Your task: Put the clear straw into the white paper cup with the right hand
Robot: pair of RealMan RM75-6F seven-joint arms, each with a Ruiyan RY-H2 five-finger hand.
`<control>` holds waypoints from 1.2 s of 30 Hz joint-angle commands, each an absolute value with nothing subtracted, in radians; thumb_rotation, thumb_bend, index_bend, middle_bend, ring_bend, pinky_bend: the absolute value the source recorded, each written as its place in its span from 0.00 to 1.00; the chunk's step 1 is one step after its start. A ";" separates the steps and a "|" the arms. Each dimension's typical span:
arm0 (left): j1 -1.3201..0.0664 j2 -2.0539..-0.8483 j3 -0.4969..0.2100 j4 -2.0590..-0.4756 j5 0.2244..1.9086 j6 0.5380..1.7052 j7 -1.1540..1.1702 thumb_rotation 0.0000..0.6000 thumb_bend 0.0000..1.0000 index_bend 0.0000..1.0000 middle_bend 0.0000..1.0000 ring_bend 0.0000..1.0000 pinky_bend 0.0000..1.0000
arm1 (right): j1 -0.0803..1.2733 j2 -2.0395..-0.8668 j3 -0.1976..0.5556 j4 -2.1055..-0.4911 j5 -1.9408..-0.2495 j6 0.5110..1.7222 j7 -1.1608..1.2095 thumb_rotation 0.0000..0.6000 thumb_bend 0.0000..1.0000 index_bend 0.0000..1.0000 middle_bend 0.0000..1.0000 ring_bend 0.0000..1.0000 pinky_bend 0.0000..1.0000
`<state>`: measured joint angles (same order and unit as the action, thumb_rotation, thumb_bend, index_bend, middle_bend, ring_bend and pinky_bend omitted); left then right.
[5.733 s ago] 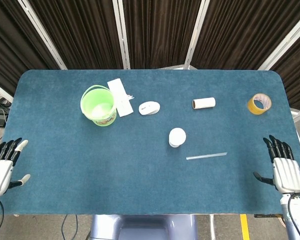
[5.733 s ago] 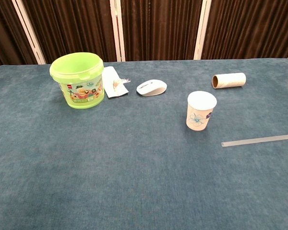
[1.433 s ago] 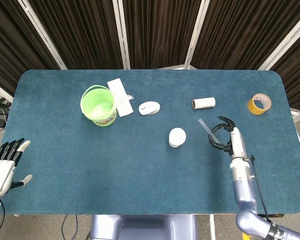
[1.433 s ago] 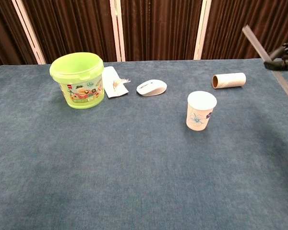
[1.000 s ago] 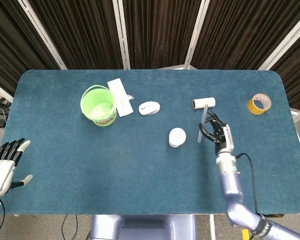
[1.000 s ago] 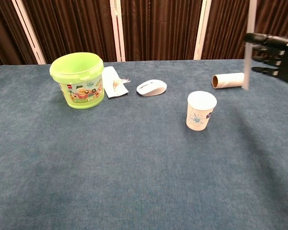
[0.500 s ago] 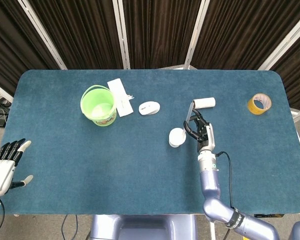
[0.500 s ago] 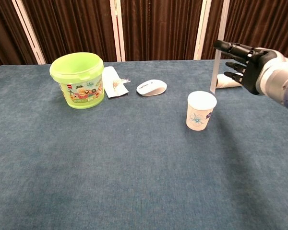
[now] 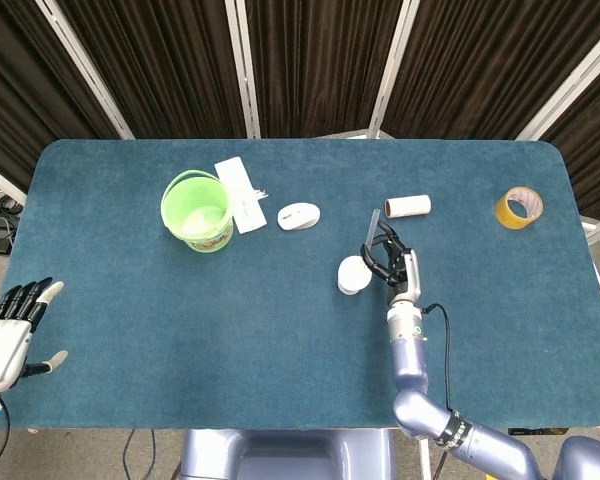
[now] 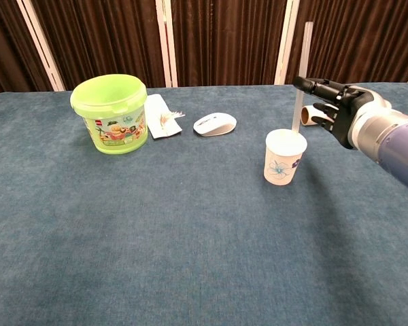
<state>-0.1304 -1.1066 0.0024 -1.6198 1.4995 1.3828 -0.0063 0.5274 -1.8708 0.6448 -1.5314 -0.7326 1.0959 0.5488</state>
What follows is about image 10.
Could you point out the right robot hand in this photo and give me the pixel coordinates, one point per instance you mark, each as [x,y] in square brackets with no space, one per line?
[347,112]

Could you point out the transparent plastic straw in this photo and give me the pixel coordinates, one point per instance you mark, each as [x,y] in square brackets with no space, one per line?
[302,61]

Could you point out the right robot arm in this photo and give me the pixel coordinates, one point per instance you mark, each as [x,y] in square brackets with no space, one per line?
[394,142]

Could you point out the white paper cup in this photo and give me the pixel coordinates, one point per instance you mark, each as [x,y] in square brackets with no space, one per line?
[282,159]

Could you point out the white paper roll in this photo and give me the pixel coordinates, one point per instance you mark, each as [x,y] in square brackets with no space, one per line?
[307,115]

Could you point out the dark brown curtain panel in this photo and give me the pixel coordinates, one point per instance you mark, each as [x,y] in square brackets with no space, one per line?
[102,37]
[360,37]
[224,40]
[7,44]

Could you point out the white computer mouse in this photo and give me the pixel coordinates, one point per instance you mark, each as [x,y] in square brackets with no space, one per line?
[214,125]

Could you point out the white toothpick bundle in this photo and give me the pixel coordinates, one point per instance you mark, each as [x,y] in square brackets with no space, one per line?
[171,115]

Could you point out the white paper packet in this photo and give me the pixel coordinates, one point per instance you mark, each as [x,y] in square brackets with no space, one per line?
[154,115]

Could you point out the blue felt table cover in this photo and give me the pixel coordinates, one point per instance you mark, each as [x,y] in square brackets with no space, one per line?
[156,220]

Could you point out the green plastic bucket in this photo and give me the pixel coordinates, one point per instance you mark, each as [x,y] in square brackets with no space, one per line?
[115,132]

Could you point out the white partition post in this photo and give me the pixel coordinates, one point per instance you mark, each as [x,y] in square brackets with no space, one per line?
[286,44]
[41,44]
[167,44]

